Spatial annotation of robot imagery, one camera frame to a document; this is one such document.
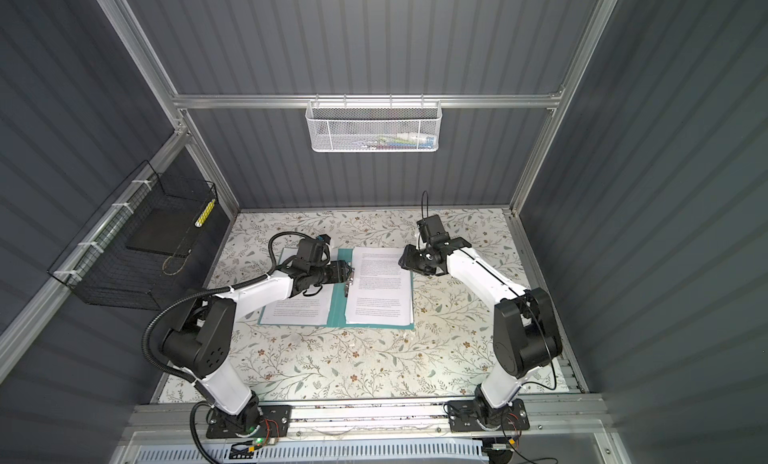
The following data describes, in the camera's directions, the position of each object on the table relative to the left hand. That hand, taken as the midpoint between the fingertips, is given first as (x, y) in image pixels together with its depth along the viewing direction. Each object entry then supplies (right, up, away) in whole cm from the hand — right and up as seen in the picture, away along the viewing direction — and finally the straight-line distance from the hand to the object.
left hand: (344, 268), depth 95 cm
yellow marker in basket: (-36, +15, -14) cm, 42 cm away
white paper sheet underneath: (+12, -8, +3) cm, 15 cm away
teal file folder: (-1, -12, -1) cm, 12 cm away
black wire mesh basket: (-49, +4, -31) cm, 58 cm away
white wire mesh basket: (+8, +57, +29) cm, 64 cm away
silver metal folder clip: (+2, -5, +2) cm, 5 cm away
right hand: (+20, +2, -6) cm, 21 cm away
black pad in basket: (-44, +12, -18) cm, 49 cm away
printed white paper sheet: (-13, -13, -1) cm, 19 cm away
